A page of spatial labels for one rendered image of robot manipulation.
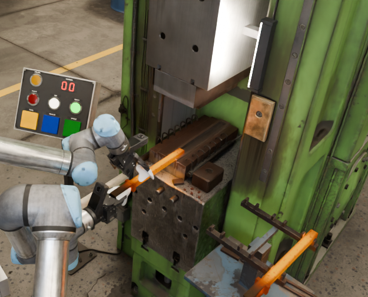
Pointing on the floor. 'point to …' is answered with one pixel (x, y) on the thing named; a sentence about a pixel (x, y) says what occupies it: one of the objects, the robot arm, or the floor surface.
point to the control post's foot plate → (85, 257)
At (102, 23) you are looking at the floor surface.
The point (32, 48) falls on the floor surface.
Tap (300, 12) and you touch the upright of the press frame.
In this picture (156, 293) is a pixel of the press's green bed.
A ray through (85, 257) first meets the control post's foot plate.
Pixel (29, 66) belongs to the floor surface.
